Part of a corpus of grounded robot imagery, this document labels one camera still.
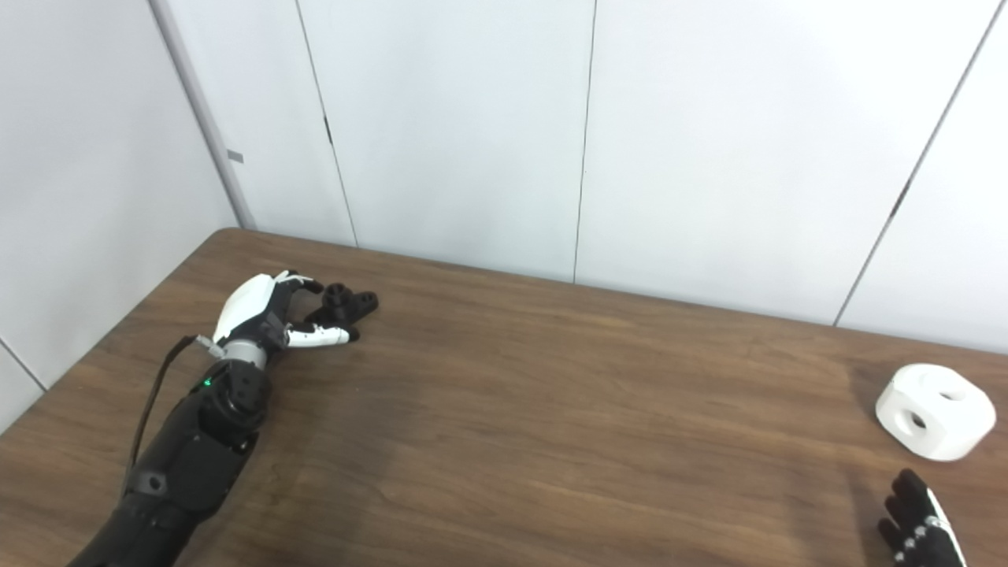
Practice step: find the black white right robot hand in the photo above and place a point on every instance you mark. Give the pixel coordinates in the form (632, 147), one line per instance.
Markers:
(921, 535)

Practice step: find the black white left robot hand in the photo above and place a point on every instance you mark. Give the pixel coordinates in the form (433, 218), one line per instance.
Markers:
(248, 303)

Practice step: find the black plastic holder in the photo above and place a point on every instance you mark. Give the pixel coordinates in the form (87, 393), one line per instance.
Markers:
(346, 303)

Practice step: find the round white plastic piece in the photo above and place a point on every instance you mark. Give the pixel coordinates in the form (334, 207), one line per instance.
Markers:
(941, 425)

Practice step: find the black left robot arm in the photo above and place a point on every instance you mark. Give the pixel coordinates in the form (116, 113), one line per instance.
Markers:
(189, 457)

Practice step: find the grey wall corner trim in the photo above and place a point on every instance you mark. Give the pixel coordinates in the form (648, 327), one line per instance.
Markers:
(201, 118)

